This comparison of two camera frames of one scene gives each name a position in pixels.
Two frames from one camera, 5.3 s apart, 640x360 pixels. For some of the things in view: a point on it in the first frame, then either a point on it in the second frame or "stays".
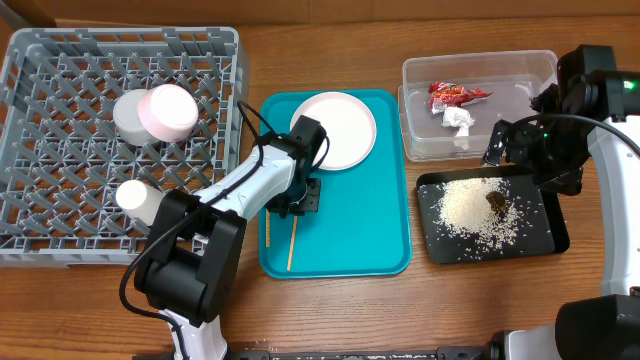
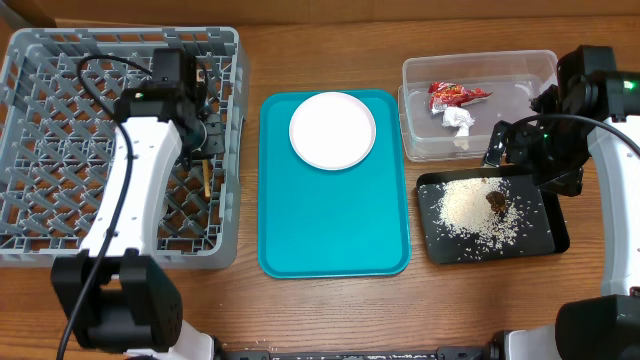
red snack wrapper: [444, 94] stays
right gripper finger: [497, 142] stays
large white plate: [349, 123] stays
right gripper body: [507, 145] stays
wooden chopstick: [292, 243] -> [207, 177]
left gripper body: [300, 198] -> [195, 142]
